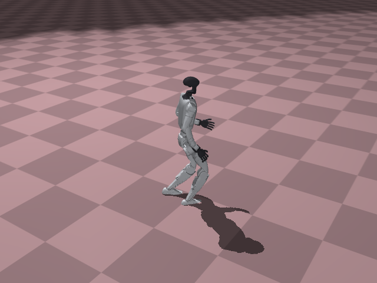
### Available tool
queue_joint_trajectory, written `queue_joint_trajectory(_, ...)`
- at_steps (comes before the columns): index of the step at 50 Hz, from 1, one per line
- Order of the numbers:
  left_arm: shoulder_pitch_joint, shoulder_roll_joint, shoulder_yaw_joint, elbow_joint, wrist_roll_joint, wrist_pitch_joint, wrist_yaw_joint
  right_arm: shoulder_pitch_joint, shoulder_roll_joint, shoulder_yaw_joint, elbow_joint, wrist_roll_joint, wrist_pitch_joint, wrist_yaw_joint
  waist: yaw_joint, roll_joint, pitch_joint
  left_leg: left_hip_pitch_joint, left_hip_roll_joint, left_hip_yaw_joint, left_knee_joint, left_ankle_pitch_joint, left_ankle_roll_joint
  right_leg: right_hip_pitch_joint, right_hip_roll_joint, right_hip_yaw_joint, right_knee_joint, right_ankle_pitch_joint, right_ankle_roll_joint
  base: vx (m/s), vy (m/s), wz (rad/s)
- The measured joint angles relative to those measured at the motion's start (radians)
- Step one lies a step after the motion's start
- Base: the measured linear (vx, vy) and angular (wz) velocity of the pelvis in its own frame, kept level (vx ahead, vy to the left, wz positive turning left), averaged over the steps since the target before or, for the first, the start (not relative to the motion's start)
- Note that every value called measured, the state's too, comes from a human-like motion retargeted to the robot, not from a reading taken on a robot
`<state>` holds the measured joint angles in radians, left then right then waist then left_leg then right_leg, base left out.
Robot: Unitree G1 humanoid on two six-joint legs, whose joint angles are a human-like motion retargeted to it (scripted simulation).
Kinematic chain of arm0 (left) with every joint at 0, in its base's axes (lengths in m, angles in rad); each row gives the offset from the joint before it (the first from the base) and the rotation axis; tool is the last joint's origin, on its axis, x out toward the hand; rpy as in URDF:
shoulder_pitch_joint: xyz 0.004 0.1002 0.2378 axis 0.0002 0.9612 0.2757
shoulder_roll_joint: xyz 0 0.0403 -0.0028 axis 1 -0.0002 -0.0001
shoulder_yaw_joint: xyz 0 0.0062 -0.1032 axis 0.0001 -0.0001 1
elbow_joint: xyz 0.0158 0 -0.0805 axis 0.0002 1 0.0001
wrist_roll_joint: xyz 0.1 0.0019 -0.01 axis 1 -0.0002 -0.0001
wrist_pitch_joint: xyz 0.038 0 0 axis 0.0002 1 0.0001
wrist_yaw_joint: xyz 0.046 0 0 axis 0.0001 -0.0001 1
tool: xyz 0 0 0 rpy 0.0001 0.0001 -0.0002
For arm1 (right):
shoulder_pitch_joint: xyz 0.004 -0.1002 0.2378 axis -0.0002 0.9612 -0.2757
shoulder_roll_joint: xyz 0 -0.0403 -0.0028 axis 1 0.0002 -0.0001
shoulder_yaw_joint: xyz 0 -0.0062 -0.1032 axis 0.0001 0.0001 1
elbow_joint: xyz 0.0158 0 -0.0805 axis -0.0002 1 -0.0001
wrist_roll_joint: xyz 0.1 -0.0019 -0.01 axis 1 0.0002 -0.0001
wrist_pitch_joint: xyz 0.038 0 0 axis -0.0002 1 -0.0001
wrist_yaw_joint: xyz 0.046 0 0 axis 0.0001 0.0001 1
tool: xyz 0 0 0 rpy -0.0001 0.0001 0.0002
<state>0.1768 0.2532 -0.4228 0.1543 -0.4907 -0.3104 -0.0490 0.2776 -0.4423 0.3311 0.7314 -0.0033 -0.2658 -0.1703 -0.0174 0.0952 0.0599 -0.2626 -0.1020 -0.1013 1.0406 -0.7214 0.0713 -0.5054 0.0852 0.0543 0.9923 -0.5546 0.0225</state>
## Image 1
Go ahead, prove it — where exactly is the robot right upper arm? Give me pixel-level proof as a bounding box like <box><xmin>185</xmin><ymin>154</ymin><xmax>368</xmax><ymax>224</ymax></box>
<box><xmin>181</xmin><ymin>102</ymin><xmax>196</xmax><ymax>134</ymax></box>

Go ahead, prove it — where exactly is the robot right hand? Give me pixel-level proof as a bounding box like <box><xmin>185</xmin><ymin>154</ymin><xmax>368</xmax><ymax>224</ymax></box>
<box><xmin>192</xmin><ymin>147</ymin><xmax>208</xmax><ymax>163</ymax></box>

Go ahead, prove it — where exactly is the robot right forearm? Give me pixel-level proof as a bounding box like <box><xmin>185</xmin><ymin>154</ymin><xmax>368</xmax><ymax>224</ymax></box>
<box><xmin>185</xmin><ymin>127</ymin><xmax>199</xmax><ymax>151</ymax></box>

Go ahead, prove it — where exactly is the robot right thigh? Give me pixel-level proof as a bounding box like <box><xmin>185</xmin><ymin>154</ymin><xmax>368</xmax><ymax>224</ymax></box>
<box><xmin>183</xmin><ymin>141</ymin><xmax>208</xmax><ymax>177</ymax></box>

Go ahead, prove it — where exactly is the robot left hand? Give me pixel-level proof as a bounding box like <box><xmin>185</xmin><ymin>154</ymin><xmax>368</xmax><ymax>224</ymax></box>
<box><xmin>196</xmin><ymin>119</ymin><xmax>214</xmax><ymax>130</ymax></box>

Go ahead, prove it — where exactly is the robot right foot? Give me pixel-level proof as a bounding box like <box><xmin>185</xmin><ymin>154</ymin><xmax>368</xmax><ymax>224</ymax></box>
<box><xmin>181</xmin><ymin>199</ymin><xmax>201</xmax><ymax>205</ymax></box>

